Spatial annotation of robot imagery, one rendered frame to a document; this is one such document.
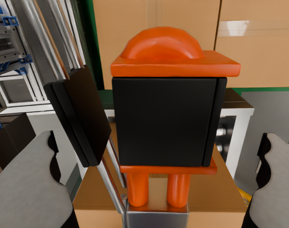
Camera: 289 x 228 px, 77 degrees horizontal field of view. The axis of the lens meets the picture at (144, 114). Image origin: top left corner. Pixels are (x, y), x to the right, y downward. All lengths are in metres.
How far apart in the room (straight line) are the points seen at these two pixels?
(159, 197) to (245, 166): 1.65
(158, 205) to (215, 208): 0.29
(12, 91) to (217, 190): 1.20
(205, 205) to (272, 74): 0.53
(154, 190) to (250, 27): 0.63
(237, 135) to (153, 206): 0.65
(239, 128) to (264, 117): 0.82
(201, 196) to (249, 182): 1.52
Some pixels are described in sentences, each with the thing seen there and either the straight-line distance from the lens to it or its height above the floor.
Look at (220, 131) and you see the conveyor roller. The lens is 0.84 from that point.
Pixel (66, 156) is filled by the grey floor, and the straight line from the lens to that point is 1.76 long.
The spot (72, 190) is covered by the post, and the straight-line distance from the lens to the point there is 1.20.
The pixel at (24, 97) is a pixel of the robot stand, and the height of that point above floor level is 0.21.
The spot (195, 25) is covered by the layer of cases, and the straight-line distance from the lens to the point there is 0.68.
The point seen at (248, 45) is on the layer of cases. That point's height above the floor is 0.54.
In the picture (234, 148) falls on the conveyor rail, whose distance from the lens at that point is 0.85.
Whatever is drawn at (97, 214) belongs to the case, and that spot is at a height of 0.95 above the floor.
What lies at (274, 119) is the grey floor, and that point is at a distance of 1.65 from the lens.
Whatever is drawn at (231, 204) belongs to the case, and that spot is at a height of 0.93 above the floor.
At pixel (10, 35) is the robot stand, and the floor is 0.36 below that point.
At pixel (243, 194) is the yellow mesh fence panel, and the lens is 1.85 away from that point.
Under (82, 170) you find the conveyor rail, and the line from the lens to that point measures 0.92.
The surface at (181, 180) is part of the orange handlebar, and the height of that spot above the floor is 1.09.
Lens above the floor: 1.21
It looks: 62 degrees down
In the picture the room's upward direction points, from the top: 175 degrees counter-clockwise
